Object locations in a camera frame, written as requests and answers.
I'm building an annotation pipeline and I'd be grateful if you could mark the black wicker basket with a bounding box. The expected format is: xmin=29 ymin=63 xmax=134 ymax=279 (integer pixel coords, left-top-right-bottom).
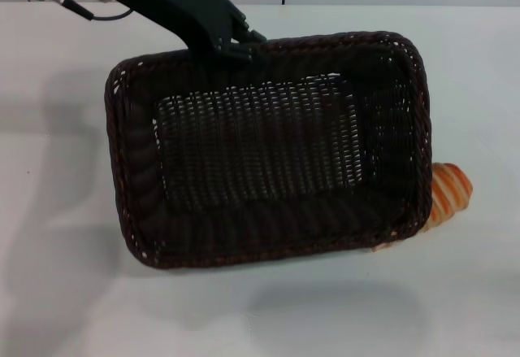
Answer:
xmin=103 ymin=30 xmax=434 ymax=271

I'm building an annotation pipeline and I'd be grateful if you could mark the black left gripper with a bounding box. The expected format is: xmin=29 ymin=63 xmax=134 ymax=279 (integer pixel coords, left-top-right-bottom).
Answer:
xmin=116 ymin=0 xmax=268 ymax=63

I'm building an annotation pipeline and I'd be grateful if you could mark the orange striped bread roll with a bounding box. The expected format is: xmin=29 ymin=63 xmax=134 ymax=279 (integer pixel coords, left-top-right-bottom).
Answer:
xmin=371 ymin=162 xmax=475 ymax=252

